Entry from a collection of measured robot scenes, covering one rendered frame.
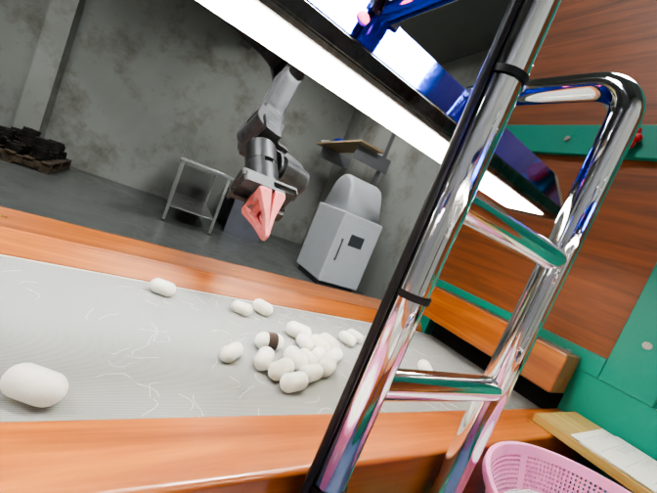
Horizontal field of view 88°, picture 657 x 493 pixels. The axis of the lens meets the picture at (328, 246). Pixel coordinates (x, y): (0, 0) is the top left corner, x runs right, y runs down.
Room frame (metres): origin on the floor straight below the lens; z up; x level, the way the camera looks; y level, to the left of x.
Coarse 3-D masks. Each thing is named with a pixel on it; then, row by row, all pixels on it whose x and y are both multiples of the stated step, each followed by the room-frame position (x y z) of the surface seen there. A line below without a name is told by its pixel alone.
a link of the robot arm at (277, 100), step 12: (288, 72) 0.91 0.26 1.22; (300, 72) 0.93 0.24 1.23; (276, 84) 0.82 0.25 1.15; (288, 84) 0.88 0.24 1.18; (264, 96) 0.79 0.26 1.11; (276, 96) 0.77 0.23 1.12; (288, 96) 0.83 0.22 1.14; (264, 108) 0.67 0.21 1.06; (276, 108) 0.73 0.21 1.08; (252, 120) 0.64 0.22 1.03; (240, 132) 0.66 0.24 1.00; (252, 132) 0.64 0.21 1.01; (240, 144) 0.66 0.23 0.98
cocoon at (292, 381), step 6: (294, 372) 0.34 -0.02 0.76; (300, 372) 0.35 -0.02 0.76; (282, 378) 0.33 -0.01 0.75; (288, 378) 0.33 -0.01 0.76; (294, 378) 0.33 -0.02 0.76; (300, 378) 0.34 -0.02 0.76; (306, 378) 0.34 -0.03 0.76; (282, 384) 0.33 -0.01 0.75; (288, 384) 0.33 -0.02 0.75; (294, 384) 0.33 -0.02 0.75; (300, 384) 0.34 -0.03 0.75; (306, 384) 0.34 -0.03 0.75; (288, 390) 0.33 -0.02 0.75; (294, 390) 0.33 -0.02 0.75
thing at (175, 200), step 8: (184, 160) 4.38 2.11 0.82; (192, 160) 4.85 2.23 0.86; (208, 168) 4.52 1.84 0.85; (176, 176) 5.98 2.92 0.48; (216, 176) 6.26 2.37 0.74; (224, 176) 4.62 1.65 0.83; (176, 184) 4.41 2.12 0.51; (176, 192) 6.02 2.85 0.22; (208, 192) 6.25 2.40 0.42; (224, 192) 4.68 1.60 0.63; (168, 200) 4.40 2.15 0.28; (176, 200) 5.09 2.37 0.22; (184, 200) 5.43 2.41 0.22; (192, 200) 5.83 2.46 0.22; (184, 208) 4.58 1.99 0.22; (192, 208) 4.85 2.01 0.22; (200, 208) 5.21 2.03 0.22; (208, 216) 4.76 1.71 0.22; (216, 216) 4.68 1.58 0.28; (208, 232) 4.67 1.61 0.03
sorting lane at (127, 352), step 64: (0, 256) 0.37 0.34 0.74; (0, 320) 0.27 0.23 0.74; (64, 320) 0.30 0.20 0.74; (128, 320) 0.35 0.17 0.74; (192, 320) 0.41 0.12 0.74; (256, 320) 0.49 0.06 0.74; (320, 320) 0.60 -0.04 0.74; (128, 384) 0.26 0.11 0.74; (192, 384) 0.29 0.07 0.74; (256, 384) 0.33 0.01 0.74; (320, 384) 0.38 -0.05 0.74
